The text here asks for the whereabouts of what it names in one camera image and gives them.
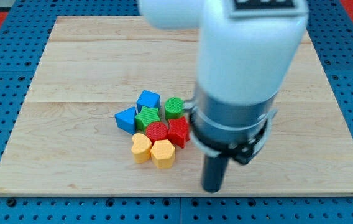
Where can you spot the red star block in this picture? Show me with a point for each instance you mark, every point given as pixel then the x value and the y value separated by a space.
pixel 178 131

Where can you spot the blue triangle block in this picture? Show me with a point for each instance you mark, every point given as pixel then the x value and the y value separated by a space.
pixel 125 120

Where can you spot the green cylinder block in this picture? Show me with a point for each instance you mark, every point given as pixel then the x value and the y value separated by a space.
pixel 173 108

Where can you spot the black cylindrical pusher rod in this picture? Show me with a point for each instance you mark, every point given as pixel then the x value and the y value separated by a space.
pixel 213 173

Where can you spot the blue cube block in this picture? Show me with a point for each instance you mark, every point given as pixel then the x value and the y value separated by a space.
pixel 148 99

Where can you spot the green star block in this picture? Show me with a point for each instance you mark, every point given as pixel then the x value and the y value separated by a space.
pixel 145 117

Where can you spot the silver clamp ring mount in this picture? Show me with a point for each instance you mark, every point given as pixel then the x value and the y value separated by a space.
pixel 222 129

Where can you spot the light wooden board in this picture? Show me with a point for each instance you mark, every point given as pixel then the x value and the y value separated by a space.
pixel 65 142

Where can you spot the red cylinder block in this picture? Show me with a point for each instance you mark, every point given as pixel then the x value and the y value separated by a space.
pixel 156 131

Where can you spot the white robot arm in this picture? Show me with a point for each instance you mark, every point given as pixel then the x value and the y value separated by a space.
pixel 245 49

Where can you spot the yellow hexagon block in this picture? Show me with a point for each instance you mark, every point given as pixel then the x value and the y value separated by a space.
pixel 163 154

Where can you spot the yellow heart block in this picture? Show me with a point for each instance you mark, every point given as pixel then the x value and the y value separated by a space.
pixel 141 146

